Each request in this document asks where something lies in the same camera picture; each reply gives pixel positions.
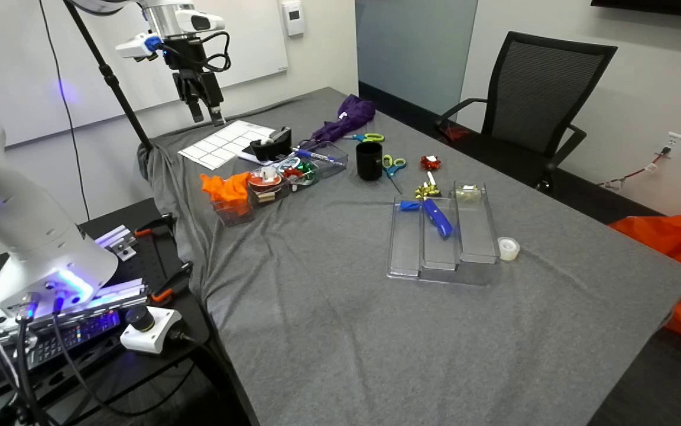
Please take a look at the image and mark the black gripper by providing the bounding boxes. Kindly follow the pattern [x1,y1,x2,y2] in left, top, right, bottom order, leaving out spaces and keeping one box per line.
[163,30,232,125]

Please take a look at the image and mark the black cup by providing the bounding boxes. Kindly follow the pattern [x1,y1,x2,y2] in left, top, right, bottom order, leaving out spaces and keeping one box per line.
[354,139,384,182]

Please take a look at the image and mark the black open tray box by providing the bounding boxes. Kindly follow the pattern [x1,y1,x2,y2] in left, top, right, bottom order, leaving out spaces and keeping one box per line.
[243,125,295,163]

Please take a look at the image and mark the clear flat plastic box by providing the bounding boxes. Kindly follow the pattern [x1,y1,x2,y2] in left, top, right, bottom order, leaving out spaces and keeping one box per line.
[295,145,349,189]

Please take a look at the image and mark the white label sheet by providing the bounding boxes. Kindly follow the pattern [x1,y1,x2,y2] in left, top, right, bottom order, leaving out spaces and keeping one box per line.
[176,119,277,172]

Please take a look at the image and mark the orange cloth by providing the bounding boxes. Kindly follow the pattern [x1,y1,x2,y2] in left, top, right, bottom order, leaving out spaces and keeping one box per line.
[198,171,257,220]

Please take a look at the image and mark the red round bowl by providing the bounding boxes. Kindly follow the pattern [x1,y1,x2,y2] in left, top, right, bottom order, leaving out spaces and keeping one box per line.
[246,169,287,206]

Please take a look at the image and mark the black tripod pole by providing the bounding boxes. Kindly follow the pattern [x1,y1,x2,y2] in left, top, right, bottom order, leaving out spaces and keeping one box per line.
[62,0,154,152]

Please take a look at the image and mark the clear plastic container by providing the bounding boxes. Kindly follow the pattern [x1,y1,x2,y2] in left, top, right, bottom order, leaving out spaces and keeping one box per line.
[207,196,259,228]

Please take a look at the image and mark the purple folded umbrella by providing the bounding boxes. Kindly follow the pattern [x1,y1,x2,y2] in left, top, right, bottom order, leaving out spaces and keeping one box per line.
[304,92,377,152]

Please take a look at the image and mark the green yellow scissors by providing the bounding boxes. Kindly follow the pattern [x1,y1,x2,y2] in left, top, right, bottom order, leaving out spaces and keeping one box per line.
[377,152,410,196]

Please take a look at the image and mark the frosted glass panel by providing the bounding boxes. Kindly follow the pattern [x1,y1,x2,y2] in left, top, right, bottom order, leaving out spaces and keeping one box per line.
[354,0,480,119]

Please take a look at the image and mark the white emergency stop button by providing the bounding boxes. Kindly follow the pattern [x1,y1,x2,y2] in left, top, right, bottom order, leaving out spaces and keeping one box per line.
[117,303,183,357]

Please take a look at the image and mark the gold gift bow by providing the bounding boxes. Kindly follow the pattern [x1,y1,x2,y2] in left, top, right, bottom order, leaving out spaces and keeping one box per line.
[414,178,445,201]

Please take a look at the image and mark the metal robot mounting base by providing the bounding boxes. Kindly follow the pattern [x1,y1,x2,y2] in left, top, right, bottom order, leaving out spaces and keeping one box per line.
[0,274,150,375]

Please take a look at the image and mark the blue clip tool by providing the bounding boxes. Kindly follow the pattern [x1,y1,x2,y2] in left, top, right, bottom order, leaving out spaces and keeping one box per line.
[420,196,455,242]

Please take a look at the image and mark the black robot cart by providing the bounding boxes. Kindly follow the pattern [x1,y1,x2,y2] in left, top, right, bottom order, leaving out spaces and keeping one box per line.
[0,196,241,426]

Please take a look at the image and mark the clear plastic tray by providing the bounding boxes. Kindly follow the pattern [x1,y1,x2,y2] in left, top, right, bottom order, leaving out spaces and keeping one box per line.
[384,178,504,288]

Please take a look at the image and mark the grey tablecloth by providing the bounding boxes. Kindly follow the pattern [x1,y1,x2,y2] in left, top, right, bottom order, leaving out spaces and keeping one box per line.
[136,86,681,426]

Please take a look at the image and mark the white tape roll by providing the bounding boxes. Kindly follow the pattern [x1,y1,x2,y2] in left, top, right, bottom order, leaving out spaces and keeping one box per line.
[496,235,524,265]

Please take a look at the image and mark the black mesh office chair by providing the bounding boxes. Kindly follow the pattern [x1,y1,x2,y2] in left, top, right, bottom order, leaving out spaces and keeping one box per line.
[434,30,619,191]

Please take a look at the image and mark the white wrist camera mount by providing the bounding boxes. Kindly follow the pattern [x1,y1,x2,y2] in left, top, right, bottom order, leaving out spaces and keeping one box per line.
[170,4,230,36]

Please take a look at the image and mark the white wall whiteboard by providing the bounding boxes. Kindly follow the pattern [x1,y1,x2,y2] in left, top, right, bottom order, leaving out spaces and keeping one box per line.
[0,0,290,149]

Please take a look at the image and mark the white wall thermostat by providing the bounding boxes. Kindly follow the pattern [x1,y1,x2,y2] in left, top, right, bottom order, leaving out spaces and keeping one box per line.
[278,0,306,40]

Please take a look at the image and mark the orange handled clamp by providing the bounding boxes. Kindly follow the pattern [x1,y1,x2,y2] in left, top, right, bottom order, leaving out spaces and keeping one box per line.
[148,265,194,309]
[129,215,176,242]

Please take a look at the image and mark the thin black wall cable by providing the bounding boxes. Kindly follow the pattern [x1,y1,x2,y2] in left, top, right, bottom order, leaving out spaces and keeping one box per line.
[34,0,95,224]

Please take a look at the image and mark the silver metal bracket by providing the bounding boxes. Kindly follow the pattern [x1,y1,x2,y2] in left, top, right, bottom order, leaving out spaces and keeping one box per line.
[92,223,140,262]

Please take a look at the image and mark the socket power cable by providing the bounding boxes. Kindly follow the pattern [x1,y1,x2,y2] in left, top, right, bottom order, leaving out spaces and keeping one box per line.
[598,146,674,195]

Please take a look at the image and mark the black wall television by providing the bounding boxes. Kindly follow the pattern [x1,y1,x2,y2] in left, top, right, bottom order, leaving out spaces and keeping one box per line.
[588,0,681,23]

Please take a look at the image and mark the white wall socket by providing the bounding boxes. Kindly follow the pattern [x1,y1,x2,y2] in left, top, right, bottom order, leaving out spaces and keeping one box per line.
[661,129,681,162]

